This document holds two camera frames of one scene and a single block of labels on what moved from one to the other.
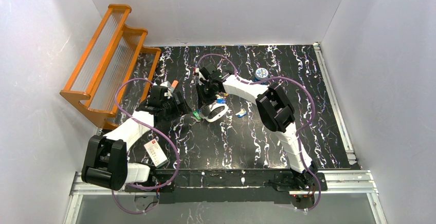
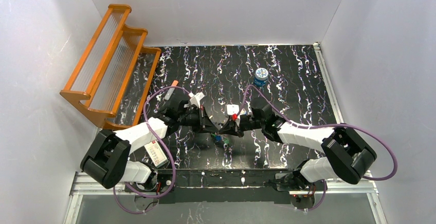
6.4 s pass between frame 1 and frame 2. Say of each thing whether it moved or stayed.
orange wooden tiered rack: stayed
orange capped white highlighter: stayed
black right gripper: moved
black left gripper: moved
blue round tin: stayed
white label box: stayed
